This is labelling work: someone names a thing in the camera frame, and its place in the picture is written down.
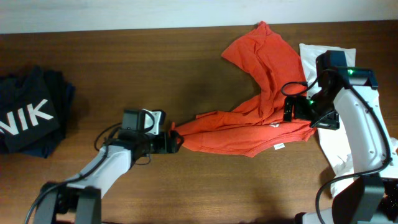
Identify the white t-shirt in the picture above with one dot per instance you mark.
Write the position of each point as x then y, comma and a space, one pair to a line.
335, 144

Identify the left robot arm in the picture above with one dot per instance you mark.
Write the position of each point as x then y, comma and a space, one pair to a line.
82, 193

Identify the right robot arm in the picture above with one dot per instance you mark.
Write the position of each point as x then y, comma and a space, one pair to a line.
350, 95

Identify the orange t-shirt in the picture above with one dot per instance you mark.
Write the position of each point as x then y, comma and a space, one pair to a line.
256, 124

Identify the folded dark navy t-shirt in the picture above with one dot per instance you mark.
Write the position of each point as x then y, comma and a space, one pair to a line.
35, 108

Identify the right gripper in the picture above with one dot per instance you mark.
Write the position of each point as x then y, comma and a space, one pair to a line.
329, 121

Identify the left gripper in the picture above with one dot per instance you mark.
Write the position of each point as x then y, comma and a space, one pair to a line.
170, 142

